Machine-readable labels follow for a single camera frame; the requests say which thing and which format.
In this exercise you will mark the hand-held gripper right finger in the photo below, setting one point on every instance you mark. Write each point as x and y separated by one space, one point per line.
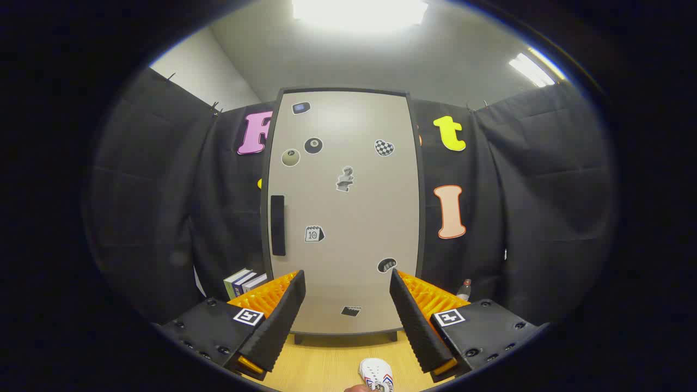
416 326

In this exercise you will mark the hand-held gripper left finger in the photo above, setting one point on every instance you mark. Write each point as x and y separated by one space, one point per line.
277 326

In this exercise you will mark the white striped shoe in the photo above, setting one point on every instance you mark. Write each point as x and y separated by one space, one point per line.
375 373

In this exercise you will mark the dark grey shoe cabinet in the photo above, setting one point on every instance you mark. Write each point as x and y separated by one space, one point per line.
422 218

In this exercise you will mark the beige shoe cabinet door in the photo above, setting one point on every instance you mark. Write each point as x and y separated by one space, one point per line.
354 218

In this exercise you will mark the white and grey book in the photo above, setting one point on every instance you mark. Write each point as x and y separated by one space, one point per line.
256 282

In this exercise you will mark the dark blue book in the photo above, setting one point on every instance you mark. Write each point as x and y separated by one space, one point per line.
243 283

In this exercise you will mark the clear bottle red label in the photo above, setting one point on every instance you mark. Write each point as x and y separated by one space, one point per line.
464 291

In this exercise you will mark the white paper sheet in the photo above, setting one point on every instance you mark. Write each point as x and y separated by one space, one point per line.
199 283

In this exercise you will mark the black backdrop cloth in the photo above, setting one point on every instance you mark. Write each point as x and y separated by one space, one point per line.
152 190

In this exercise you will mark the narrow ceiling light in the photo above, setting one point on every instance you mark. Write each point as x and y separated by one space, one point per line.
531 69

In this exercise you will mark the large ceiling light panel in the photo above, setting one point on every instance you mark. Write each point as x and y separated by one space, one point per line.
359 11

